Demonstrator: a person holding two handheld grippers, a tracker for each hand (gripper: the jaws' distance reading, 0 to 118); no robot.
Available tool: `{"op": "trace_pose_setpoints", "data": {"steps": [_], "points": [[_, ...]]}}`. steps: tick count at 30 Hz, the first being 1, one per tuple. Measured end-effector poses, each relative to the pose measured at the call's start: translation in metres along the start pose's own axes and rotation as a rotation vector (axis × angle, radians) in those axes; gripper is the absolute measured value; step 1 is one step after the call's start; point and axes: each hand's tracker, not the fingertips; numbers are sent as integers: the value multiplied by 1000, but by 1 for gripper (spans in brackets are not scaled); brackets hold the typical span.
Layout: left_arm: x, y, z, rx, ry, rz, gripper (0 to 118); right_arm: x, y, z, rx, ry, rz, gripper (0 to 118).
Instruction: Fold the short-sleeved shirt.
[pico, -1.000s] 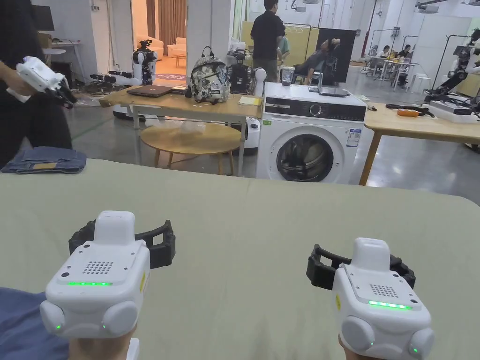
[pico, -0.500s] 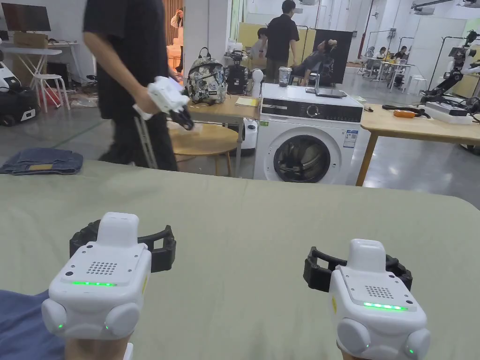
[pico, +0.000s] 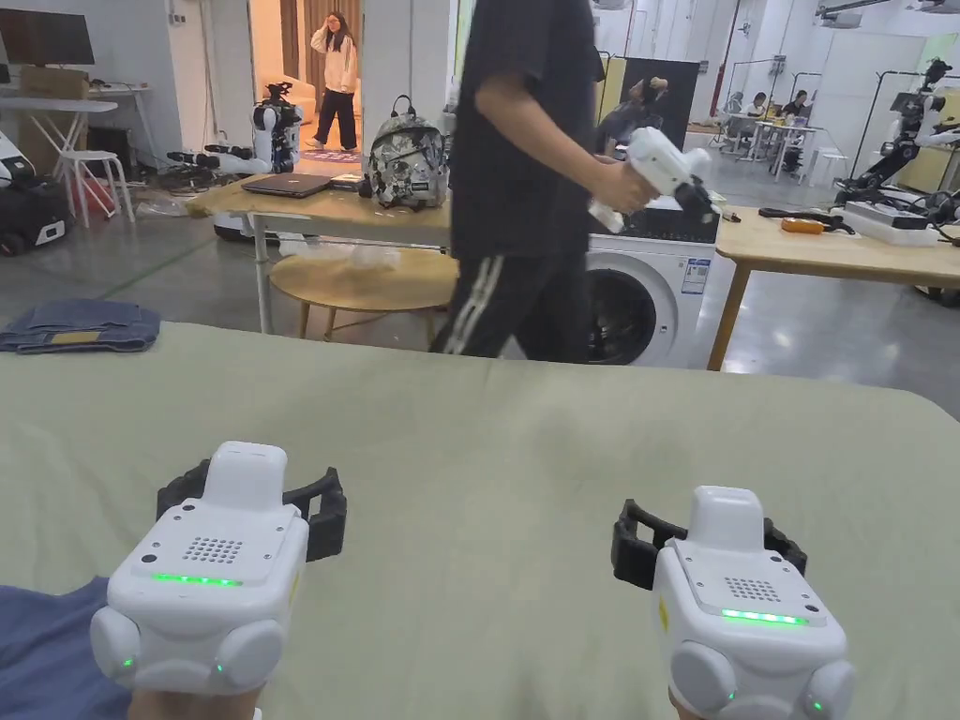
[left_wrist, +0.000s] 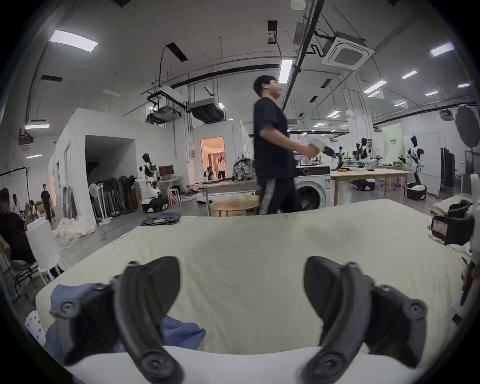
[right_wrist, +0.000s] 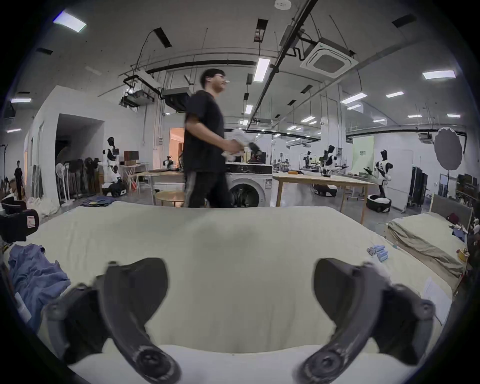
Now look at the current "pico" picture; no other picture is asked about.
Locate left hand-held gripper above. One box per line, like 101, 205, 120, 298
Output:
89, 441, 348, 691

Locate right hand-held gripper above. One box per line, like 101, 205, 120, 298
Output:
610, 486, 857, 720

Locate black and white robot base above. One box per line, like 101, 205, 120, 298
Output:
0, 128, 78, 258

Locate person's left hand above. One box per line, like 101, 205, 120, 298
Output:
122, 681, 265, 720

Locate bed with pale green sheet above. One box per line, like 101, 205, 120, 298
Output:
0, 321, 960, 720

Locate round low wooden table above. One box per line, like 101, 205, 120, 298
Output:
268, 250, 461, 344

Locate folded blue jeans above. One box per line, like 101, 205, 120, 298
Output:
0, 297, 163, 355

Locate white washing machine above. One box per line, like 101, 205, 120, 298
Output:
517, 209, 720, 370

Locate dark blue shirt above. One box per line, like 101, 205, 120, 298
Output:
0, 576, 138, 720

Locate wooden table with backpack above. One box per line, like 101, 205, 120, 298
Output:
185, 95, 460, 336

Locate wooden table with tools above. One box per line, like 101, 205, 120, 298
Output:
704, 190, 960, 373

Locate white stool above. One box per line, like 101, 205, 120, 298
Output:
55, 149, 138, 229

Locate white robot with black arms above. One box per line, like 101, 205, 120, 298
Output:
168, 81, 307, 183

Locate group of people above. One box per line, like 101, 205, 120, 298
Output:
718, 88, 822, 185

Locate white table with monitor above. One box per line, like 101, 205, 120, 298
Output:
0, 8, 160, 181

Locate brown carton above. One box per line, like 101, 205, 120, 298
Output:
16, 65, 93, 179

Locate white and black humanoid robot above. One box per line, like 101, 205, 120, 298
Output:
833, 58, 960, 211

